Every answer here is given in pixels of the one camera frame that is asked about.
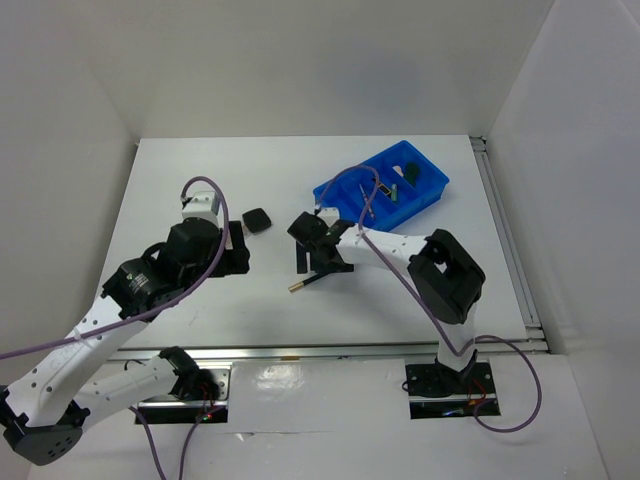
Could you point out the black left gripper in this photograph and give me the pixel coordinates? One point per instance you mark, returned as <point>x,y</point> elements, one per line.
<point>236,260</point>

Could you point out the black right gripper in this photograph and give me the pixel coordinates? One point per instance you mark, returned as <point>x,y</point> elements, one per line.
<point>330,267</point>

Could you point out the gold capped dark pencil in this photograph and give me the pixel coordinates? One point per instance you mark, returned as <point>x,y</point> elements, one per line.
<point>305,282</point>

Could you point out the dark green labelled round puff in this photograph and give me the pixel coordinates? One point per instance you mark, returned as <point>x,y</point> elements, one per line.
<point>411,171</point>

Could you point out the clear nude eyeshadow palette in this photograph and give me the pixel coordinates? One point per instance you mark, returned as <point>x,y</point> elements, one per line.
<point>246,230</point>

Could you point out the red silver lip gloss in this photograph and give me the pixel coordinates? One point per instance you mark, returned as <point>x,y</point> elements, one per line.
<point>367,205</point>

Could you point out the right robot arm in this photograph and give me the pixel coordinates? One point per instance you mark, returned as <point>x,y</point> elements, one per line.
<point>436,269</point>

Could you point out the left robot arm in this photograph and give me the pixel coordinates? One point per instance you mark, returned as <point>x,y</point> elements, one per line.
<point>45,413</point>

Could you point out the black square compact case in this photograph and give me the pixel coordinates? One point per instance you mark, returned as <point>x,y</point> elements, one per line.
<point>256,220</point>

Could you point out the blue divided plastic bin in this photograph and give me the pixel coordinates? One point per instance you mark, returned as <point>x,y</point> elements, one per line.
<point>345,195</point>

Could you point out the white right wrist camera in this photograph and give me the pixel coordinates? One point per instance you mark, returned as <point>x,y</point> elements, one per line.
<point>329,215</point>

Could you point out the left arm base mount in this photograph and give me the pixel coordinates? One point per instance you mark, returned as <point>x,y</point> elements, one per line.
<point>208,399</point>

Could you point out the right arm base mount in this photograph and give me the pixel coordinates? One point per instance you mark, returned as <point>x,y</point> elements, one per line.
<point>435,393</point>

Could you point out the aluminium front rail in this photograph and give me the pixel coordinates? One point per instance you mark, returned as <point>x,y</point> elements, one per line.
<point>335,351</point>

